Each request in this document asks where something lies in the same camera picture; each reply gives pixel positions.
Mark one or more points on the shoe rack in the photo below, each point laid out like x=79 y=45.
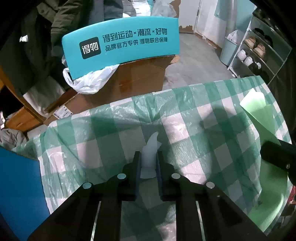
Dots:
x=263 y=50

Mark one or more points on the black hanging coat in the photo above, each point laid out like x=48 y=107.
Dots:
x=26 y=57

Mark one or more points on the green checkered tablecloth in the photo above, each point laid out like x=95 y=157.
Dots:
x=204 y=133

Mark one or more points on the light green cloth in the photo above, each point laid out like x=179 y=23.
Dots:
x=272 y=178

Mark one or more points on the white plastic bag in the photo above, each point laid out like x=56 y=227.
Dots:
x=87 y=80

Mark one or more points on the light blue trash bin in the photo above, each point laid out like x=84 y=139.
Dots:
x=228 y=51

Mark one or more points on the olive hanging jacket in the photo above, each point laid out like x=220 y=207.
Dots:
x=68 y=16

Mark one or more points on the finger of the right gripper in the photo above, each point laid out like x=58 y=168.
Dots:
x=281 y=155

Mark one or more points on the blue cardboard shoe box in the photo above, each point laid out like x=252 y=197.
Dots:
x=23 y=203

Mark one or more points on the brown cardboard box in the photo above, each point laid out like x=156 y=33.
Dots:
x=130 y=79

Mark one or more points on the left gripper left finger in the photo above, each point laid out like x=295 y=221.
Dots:
x=93 y=212

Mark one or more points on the wooden louvered wardrobe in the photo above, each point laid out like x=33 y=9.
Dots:
x=16 y=112

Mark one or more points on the teal printed box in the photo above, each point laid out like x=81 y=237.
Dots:
x=119 y=41

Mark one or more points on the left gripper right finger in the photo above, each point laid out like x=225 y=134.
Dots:
x=203 y=212

